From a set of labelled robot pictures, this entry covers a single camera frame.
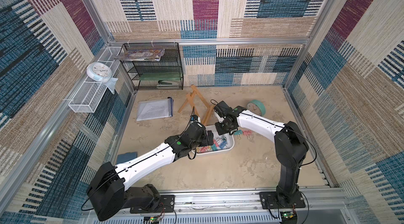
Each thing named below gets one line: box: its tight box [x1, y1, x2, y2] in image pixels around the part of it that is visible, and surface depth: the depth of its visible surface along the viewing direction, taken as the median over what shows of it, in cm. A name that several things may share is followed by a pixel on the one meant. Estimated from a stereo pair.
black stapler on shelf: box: [157, 79, 179, 85], surface depth 114 cm
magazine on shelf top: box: [114, 48, 166, 62], surface depth 88 cm
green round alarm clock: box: [246, 99, 267, 117], surface depth 99 cm
